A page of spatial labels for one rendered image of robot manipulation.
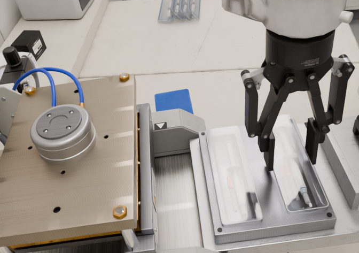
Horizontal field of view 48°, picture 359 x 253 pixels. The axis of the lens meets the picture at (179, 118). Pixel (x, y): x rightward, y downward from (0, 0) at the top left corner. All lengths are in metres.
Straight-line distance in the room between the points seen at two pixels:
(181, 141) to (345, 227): 0.30
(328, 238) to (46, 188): 0.38
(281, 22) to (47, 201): 0.33
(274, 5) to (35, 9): 1.24
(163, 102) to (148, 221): 0.66
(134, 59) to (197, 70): 0.22
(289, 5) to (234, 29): 1.00
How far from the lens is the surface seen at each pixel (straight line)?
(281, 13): 0.43
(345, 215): 0.63
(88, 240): 0.56
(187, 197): 0.69
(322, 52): 0.47
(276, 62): 0.48
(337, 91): 0.55
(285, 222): 0.58
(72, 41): 1.42
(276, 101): 0.52
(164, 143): 0.73
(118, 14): 1.61
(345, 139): 0.73
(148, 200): 0.54
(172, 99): 1.15
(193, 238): 0.65
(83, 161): 0.53
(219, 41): 1.36
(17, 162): 0.57
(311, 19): 0.43
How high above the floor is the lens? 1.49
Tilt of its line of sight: 43 degrees down
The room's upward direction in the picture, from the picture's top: 9 degrees counter-clockwise
